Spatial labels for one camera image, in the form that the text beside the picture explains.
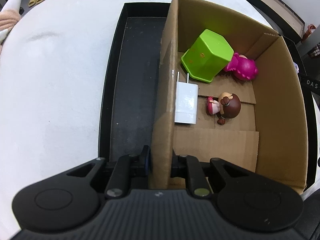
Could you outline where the white sock foot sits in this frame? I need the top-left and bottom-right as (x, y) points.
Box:
(1, 0), (22, 12)

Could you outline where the black shallow tray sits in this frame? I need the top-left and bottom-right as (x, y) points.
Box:
(99, 3), (317, 191)

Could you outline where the pink bear figurine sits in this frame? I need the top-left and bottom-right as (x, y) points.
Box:
(223, 52), (259, 81)

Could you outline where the brown-haired girl figurine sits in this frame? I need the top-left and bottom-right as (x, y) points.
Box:
(206, 92), (241, 125)

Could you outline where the beige blanket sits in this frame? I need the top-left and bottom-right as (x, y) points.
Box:
(0, 9), (21, 49)

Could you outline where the brown cardboard box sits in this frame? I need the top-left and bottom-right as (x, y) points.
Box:
(149, 0), (308, 193)

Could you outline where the green hexagonal box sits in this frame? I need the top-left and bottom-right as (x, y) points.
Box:
(181, 29), (234, 83)

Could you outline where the black tray with brown base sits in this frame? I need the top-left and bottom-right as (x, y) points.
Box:
(246, 0), (305, 44)

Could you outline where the white USB charger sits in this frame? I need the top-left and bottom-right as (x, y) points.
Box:
(175, 72), (199, 125)

